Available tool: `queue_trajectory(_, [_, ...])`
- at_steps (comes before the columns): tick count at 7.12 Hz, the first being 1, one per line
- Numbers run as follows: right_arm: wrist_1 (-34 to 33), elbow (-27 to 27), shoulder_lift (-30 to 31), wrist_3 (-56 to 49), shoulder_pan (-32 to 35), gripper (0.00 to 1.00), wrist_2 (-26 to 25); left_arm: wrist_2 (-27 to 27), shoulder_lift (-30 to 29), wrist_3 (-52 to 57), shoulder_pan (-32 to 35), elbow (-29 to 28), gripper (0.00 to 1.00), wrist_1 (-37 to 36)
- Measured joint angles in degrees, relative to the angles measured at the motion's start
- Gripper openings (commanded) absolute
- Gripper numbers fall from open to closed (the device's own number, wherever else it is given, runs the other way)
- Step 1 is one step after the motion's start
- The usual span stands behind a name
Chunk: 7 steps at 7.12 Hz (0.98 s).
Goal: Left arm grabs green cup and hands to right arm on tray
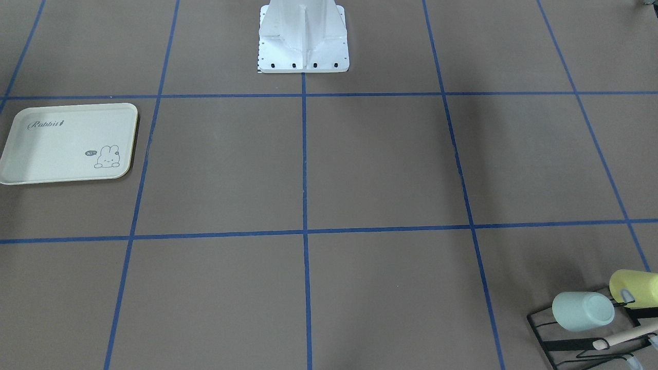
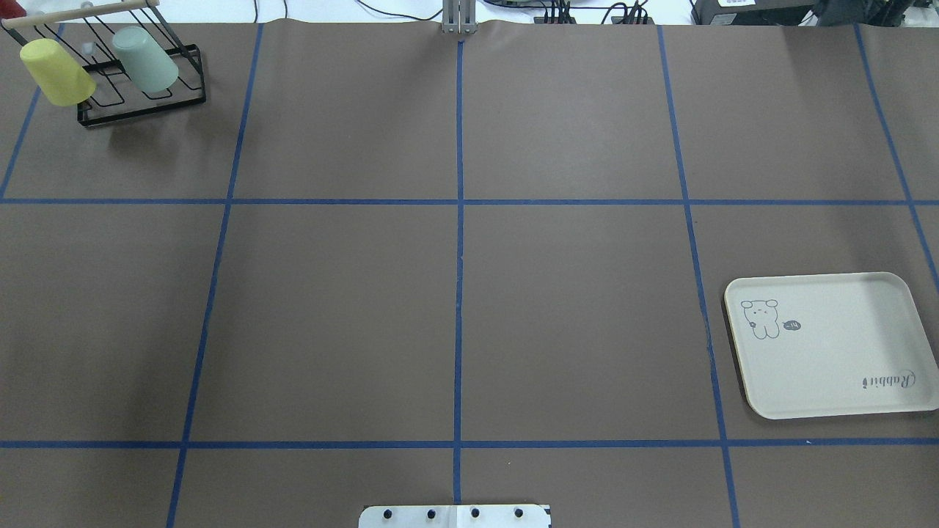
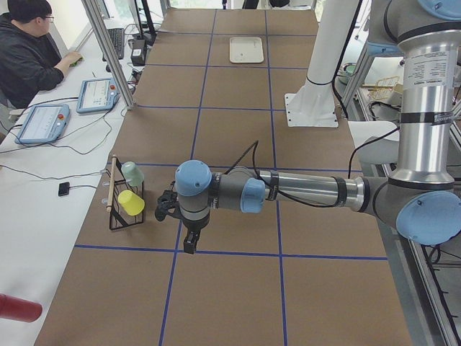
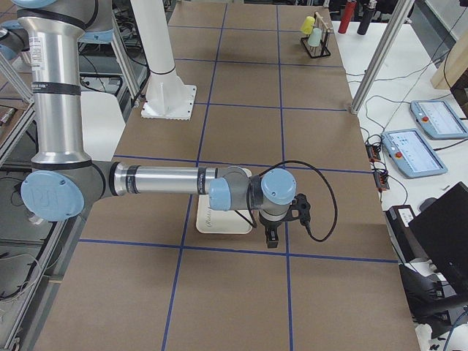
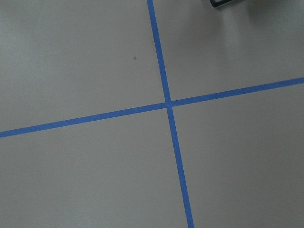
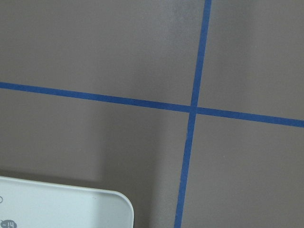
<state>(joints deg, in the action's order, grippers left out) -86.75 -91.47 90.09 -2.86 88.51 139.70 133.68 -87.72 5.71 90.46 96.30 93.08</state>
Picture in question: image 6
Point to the white rabbit tray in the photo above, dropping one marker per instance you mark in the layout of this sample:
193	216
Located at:
35	204

